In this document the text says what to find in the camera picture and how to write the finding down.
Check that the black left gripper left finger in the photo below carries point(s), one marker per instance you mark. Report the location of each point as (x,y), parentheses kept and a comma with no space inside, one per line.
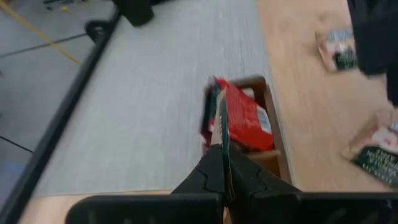
(208,180)

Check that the black table frame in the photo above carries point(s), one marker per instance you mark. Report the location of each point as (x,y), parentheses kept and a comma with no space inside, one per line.
(61,118)

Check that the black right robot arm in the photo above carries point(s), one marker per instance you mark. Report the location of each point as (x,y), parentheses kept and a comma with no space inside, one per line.
(373,37)

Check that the beige tea packet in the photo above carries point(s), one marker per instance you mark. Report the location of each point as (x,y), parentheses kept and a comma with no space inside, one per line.
(373,155)
(339,49)

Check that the orange tea packet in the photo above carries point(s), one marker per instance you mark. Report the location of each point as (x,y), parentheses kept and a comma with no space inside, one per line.
(224,130)

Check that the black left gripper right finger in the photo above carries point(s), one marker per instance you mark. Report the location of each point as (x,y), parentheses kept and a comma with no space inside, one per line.
(245,180)

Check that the green plant in black pot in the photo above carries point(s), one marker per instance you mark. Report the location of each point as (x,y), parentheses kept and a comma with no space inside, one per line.
(136,12)

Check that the wooden tea organizer box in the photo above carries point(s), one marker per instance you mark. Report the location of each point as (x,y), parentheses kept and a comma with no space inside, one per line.
(278,140)

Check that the red tea packet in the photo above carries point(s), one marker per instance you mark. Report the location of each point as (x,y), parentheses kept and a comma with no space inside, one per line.
(245,118)
(206,124)

